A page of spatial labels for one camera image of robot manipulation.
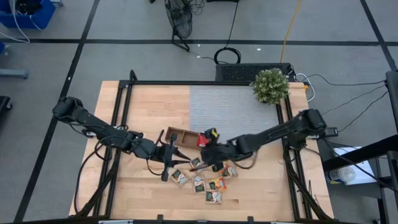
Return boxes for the black metal table frame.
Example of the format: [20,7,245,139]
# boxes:
[74,69,335,222]

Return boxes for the thin black cable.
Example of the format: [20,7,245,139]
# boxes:
[303,73,387,87]
[312,83,387,119]

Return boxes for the orange tea packet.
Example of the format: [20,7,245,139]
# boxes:
[208,177,228,192]

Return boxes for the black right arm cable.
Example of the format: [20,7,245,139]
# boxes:
[231,151,259,170]

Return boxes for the black metal stand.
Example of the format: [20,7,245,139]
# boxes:
[322,70,398,224]

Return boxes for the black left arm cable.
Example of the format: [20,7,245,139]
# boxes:
[73,124,165,215]

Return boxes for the long white cable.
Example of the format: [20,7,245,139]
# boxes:
[0,0,43,44]

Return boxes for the red tea packet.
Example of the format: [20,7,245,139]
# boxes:
[196,133,210,148]

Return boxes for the blue plastic bin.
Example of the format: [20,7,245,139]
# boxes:
[0,0,57,30]

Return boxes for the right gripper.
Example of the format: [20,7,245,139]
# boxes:
[189,127,239,173]

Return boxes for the white box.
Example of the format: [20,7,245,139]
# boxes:
[325,146,377,187]

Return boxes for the white looped cable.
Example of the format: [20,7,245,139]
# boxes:
[295,72,317,103]

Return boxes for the black power brick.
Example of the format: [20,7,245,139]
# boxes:
[323,126,339,138]

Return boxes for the black coiled cable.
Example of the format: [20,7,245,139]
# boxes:
[213,0,242,65]

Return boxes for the grey woven placemat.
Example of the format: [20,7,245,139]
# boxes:
[188,84,282,146]

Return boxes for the wooden three-compartment tray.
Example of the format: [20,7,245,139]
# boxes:
[164,126,210,151]

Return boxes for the yellow cable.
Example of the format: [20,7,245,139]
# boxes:
[279,0,303,63]

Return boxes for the artificial potted green plant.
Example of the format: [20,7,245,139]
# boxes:
[250,67,290,105]

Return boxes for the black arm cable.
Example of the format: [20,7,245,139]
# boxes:
[73,124,165,215]
[231,151,259,170]

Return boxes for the black wire floor fan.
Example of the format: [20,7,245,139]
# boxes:
[164,0,194,53]

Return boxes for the black perforated computer case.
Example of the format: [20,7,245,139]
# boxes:
[215,62,296,83]

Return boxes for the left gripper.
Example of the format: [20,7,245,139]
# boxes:
[146,134,192,182]

